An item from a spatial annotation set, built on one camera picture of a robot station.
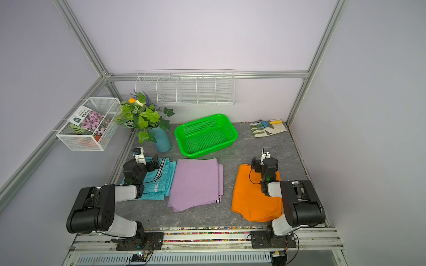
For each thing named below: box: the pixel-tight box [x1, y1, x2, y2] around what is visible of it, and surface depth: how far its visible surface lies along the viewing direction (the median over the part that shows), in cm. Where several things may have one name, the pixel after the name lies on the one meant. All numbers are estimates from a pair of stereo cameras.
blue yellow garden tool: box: [253, 119, 283, 130], surface depth 122 cm
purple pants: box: [166, 157, 224, 212], surface depth 91 cm
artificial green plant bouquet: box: [113, 89, 175, 144], surface depth 80 cm
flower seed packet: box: [67, 105, 110, 136], surface depth 75 cm
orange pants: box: [230, 164, 284, 223], surface depth 82 cm
